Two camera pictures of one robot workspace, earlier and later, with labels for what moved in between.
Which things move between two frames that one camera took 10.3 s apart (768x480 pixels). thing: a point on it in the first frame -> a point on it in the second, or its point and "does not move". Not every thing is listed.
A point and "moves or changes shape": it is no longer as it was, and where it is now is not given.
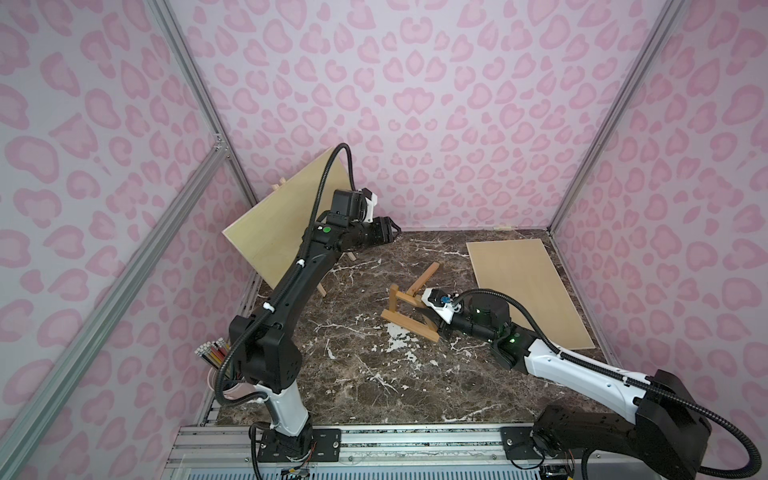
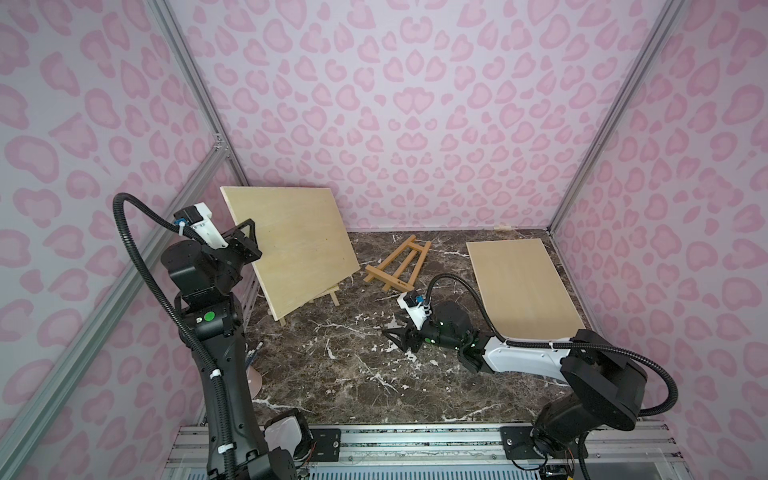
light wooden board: [524, 267] does not move
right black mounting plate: [518, 444] does not move
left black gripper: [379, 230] -> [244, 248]
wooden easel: [280, 185] -> [333, 298]
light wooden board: [269, 233] moves or changes shape
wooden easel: [426, 328] -> [402, 266]
